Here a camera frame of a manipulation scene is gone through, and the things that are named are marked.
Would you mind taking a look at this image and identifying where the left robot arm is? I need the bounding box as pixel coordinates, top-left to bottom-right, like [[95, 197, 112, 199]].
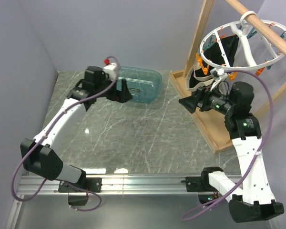
[[20, 63, 132, 192]]

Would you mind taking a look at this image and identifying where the wooden drying rack frame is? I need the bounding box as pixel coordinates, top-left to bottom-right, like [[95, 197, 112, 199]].
[[170, 0, 286, 153]]

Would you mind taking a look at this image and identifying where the black underwear beige waistband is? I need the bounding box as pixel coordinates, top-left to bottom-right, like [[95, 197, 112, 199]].
[[185, 62, 214, 92]]

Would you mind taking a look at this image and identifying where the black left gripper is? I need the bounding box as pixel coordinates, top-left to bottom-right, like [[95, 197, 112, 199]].
[[95, 74, 133, 104]]

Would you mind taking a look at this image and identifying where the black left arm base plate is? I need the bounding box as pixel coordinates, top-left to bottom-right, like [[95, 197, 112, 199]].
[[58, 177, 102, 193]]

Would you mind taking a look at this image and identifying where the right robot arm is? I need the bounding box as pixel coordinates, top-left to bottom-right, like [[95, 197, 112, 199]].
[[179, 82, 285, 223]]

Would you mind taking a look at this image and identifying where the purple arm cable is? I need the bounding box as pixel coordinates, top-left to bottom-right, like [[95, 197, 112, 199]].
[[11, 55, 121, 212], [181, 69, 274, 222]]

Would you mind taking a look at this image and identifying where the orange hanger clip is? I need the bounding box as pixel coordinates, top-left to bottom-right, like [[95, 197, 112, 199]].
[[228, 72, 237, 81], [196, 53, 209, 75], [255, 67, 265, 76]]

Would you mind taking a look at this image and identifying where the aluminium mounting rail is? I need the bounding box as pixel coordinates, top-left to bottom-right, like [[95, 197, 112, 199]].
[[5, 173, 269, 229]]

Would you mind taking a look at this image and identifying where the white round clip hanger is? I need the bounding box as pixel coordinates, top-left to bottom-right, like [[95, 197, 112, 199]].
[[199, 11, 284, 72]]

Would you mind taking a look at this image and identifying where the teal hanger clip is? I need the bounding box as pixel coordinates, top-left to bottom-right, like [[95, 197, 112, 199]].
[[202, 38, 216, 51]]

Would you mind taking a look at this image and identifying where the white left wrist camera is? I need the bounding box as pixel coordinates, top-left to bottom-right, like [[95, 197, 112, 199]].
[[103, 56, 121, 81]]

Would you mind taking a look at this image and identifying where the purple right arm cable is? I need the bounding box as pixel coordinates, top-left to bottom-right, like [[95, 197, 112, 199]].
[[181, 69, 274, 222]]

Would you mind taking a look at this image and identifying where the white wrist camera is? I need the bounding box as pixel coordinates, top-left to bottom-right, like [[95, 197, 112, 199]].
[[210, 68, 228, 91], [103, 56, 121, 81]]

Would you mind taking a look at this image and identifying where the teal transparent plastic bin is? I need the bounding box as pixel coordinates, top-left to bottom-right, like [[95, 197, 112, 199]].
[[117, 66, 162, 104]]

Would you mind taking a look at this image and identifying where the black hanging underwear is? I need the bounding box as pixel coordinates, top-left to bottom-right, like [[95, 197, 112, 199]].
[[204, 35, 239, 67]]

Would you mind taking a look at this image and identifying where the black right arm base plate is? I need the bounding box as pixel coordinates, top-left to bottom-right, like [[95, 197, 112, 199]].
[[180, 176, 205, 192]]

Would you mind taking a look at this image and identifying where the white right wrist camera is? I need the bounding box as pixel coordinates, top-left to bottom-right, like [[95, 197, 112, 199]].
[[210, 68, 228, 91]]

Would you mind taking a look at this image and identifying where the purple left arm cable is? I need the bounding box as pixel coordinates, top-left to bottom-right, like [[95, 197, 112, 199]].
[[11, 55, 121, 212]]

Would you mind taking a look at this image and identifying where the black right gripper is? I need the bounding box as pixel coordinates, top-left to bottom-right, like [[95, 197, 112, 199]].
[[178, 80, 235, 115]]

